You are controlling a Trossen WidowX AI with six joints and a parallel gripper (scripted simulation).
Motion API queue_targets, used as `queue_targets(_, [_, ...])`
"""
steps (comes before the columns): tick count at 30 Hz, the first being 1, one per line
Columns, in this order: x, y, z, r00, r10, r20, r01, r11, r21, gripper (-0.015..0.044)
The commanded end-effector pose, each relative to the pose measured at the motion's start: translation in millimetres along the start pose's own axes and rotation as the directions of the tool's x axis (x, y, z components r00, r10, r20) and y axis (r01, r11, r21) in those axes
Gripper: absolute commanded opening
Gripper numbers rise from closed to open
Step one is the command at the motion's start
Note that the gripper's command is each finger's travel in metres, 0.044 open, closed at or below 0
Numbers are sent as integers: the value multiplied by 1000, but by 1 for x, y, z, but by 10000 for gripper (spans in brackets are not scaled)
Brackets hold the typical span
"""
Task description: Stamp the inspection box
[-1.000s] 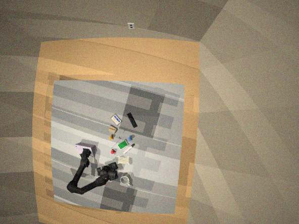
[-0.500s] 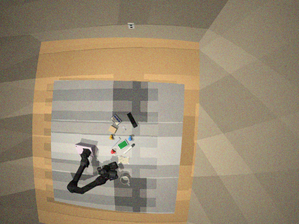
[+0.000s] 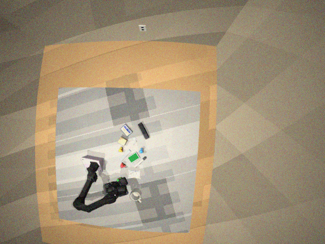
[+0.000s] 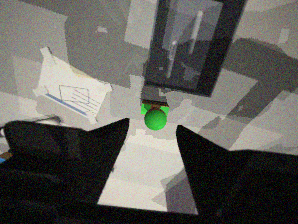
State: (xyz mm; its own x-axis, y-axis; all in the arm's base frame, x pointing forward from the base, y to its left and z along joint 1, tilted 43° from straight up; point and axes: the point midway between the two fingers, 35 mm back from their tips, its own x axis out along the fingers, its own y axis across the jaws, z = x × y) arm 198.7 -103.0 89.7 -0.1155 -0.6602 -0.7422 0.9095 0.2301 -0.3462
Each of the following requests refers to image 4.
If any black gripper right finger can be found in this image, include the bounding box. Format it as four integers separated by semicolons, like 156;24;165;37
176;125;298;217

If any white inspection card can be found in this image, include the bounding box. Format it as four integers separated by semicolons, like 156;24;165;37
32;47;113;124

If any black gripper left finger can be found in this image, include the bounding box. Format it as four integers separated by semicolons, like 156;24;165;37
4;118;130;204

